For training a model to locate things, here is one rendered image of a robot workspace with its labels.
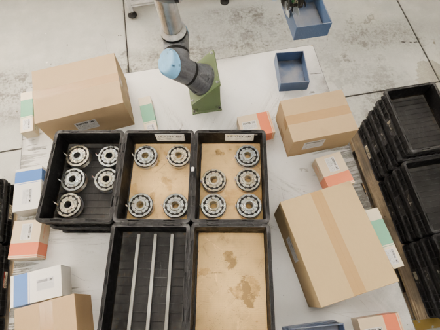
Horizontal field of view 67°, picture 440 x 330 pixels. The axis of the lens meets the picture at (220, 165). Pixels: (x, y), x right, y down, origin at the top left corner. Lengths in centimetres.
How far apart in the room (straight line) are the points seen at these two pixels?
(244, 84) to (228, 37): 122
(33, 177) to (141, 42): 172
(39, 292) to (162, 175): 66
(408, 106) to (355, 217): 103
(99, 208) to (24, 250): 36
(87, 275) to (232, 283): 63
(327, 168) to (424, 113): 87
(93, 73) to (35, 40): 174
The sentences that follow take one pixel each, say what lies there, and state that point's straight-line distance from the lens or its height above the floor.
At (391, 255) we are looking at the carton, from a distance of 149.
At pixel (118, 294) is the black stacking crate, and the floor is 83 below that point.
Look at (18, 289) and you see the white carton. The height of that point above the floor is 79.
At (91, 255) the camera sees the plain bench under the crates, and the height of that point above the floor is 70.
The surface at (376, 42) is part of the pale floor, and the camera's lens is 319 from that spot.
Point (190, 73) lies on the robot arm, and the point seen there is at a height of 97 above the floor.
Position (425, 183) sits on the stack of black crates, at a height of 38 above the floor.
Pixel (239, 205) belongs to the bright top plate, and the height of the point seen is 86.
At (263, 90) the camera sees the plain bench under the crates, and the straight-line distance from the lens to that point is 180.
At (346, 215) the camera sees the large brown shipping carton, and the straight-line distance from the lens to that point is 137.
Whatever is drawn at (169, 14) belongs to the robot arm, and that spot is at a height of 120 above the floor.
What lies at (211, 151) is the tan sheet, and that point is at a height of 83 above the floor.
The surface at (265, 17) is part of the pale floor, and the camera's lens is 317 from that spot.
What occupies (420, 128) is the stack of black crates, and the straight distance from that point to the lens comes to 219.
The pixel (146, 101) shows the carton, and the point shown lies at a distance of 173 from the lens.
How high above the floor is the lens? 216
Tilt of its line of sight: 67 degrees down
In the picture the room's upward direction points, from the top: 4 degrees counter-clockwise
